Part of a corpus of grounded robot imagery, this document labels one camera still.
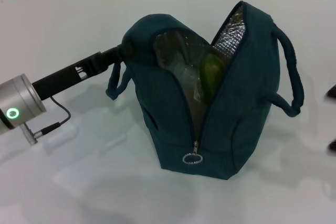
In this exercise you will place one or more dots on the green cucumber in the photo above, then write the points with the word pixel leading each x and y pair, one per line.
pixel 212 74

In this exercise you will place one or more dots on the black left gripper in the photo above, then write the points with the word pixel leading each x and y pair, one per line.
pixel 68 75

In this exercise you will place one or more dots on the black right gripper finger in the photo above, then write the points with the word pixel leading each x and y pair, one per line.
pixel 332 92
pixel 333 147

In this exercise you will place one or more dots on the dark teal fabric lunch bag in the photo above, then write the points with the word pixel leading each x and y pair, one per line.
pixel 241 116

